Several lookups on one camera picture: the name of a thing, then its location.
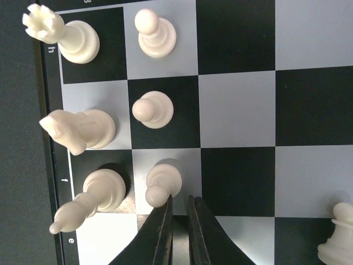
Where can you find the white pawn top row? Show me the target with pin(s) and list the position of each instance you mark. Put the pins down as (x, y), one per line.
(156, 35)

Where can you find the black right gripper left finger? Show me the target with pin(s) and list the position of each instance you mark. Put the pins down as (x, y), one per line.
(153, 242)

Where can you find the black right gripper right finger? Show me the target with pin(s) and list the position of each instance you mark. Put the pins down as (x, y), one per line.
(208, 242)

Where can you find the white pawn middle row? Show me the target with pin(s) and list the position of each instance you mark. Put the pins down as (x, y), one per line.
(154, 109)

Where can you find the white pawn row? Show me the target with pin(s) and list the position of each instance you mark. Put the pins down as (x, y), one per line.
(156, 35)
(154, 109)

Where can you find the white piece at edge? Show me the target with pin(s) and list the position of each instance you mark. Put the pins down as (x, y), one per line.
(338, 248)

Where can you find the black grey chess board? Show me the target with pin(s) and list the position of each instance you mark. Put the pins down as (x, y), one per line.
(262, 123)

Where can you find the white chess bishop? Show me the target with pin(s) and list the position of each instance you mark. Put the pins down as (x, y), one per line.
(103, 190)

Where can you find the white chess knight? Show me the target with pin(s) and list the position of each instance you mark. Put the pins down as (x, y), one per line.
(93, 129)

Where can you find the white chess rook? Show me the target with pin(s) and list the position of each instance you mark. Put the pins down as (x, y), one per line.
(77, 41)

